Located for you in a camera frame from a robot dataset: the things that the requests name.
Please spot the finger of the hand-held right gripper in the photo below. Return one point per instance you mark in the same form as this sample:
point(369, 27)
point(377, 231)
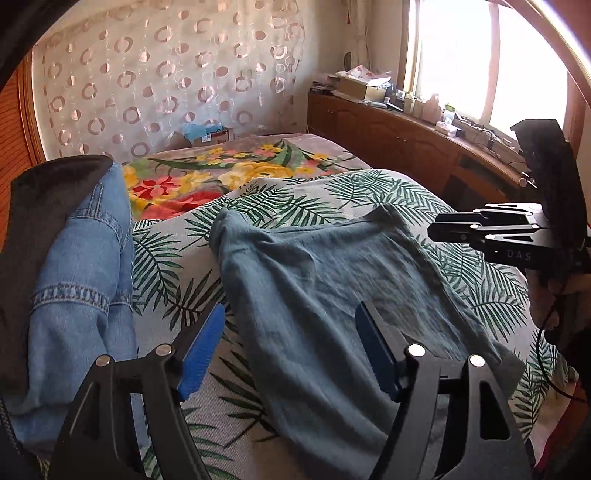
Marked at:
point(508, 219)
point(512, 251)

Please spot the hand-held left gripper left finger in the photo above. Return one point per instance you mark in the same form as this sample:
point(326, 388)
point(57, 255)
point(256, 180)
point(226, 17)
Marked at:
point(203, 350)

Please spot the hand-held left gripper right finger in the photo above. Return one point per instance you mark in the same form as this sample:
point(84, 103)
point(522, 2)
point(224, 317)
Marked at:
point(376, 350)

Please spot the teal pants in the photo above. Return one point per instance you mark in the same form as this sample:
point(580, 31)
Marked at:
point(314, 295)

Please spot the folded dark brown pants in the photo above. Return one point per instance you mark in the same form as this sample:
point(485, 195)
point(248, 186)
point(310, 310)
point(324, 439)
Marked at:
point(37, 203)

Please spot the person's right hand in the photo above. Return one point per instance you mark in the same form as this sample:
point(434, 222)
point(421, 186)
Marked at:
point(538, 300)

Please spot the white power strip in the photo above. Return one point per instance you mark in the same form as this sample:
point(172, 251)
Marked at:
point(485, 134)

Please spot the leaf print bedsheet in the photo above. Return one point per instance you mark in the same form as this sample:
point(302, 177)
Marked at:
point(184, 258)

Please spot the white tissue box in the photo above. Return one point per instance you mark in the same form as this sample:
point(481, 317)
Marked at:
point(448, 122)

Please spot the white plastic bottle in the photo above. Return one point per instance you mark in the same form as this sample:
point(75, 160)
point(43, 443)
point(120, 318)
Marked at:
point(433, 108)

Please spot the wooden side cabinet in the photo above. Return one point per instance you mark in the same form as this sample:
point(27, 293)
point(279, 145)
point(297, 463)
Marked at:
point(392, 138)

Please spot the folded blue jeans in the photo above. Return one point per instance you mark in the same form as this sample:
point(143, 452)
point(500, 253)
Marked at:
point(74, 286)

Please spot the wooden framed window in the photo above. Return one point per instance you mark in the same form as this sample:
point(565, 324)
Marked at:
point(475, 60)

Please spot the floral blanket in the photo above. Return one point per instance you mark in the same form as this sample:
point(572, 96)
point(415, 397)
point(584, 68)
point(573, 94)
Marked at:
point(207, 175)

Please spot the open cardboard box with papers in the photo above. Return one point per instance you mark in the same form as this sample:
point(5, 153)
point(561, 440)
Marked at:
point(362, 85)

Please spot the cardboard box with blue cloth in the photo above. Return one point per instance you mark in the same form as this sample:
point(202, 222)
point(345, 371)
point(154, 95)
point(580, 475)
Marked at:
point(205, 134)

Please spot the white window curtain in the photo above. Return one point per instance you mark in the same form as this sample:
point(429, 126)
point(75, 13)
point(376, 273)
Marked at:
point(374, 37)

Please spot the circle patterned curtain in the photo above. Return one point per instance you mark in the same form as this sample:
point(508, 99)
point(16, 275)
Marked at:
point(161, 78)

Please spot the wooden slatted wardrobe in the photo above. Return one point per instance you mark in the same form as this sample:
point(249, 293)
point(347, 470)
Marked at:
point(18, 138)

